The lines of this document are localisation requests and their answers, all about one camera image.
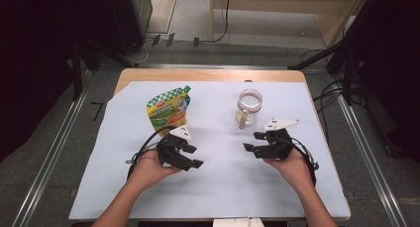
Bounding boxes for white floor cable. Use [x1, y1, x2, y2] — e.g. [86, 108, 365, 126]
[126, 38, 155, 64]

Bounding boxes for white paper sheet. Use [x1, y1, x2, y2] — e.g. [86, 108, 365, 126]
[68, 80, 352, 221]

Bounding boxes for person's right hand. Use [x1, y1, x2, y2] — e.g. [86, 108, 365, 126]
[262, 149, 315, 192]

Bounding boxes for black tripod stand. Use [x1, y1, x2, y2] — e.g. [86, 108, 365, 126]
[286, 0, 374, 106]

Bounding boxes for black metal stand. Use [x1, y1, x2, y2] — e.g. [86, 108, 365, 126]
[69, 37, 134, 102]

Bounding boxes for dark curtain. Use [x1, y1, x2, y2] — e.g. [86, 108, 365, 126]
[0, 0, 113, 164]
[358, 0, 420, 162]

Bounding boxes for clear jar with beige rim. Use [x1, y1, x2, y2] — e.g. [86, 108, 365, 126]
[235, 88, 264, 131]

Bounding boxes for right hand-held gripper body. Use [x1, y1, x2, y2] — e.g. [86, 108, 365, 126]
[262, 117, 301, 162]

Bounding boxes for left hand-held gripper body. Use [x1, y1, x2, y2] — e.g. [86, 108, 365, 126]
[156, 124, 194, 170]

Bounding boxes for person's left hand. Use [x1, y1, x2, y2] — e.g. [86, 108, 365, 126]
[128, 149, 181, 192]

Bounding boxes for black hanging cable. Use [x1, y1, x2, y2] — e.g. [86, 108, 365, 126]
[201, 0, 232, 45]

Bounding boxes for white paper at table edge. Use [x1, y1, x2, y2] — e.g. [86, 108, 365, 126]
[212, 217, 265, 227]

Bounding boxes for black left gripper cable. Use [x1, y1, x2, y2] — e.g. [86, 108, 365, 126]
[125, 125, 178, 182]

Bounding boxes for yellow green checked spout pouch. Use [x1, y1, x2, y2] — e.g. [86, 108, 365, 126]
[146, 84, 192, 138]

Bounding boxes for black cabinet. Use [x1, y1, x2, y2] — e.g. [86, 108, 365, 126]
[107, 0, 154, 56]

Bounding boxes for metal floor rail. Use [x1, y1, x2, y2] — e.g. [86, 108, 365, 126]
[336, 93, 409, 227]
[12, 84, 91, 227]

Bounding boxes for black floor cables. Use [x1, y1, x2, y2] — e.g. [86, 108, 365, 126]
[300, 48, 348, 146]

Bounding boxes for wooden shelf unit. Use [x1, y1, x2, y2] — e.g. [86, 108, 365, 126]
[209, 0, 375, 49]

